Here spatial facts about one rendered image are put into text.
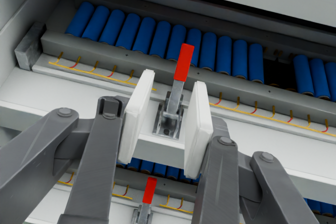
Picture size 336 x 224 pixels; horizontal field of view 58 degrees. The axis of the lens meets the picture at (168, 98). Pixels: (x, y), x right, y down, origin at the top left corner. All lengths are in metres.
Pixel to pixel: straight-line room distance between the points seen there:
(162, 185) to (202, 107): 0.30
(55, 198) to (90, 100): 0.19
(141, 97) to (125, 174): 0.31
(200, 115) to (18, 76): 0.25
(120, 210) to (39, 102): 0.21
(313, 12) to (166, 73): 0.16
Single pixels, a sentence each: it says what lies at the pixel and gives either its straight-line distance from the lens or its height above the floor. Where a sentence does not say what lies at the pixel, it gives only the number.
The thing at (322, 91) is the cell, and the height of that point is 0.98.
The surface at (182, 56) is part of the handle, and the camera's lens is 0.29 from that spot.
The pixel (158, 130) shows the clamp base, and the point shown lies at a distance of 0.30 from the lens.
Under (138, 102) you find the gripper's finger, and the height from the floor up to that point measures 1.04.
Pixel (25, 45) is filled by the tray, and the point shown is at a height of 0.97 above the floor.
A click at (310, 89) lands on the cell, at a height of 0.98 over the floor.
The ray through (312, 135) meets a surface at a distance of 0.37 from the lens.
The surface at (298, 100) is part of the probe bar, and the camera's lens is 0.37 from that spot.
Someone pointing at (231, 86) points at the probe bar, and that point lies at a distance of 0.34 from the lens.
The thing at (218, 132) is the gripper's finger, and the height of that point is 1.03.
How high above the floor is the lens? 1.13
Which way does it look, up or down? 33 degrees down
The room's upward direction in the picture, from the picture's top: 14 degrees clockwise
